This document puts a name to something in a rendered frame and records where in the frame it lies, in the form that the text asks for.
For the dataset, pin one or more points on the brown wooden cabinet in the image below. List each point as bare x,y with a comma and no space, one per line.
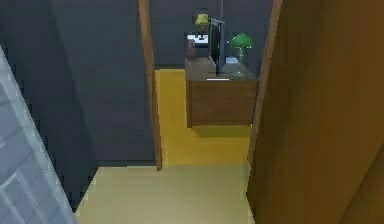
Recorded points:
221,100

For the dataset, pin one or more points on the dark side table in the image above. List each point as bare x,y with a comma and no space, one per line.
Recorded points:
196,45

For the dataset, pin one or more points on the black television set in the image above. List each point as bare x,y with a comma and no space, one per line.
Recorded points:
216,43

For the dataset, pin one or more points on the green shade table lamp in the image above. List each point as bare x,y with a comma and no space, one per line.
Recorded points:
240,41

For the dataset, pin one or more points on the yellow shade table lamp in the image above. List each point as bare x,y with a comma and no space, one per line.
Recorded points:
202,20

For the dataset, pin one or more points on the brown wooden room door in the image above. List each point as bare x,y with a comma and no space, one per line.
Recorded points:
310,110

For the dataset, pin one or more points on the pale grey panelled door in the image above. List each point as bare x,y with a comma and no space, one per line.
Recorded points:
20,166

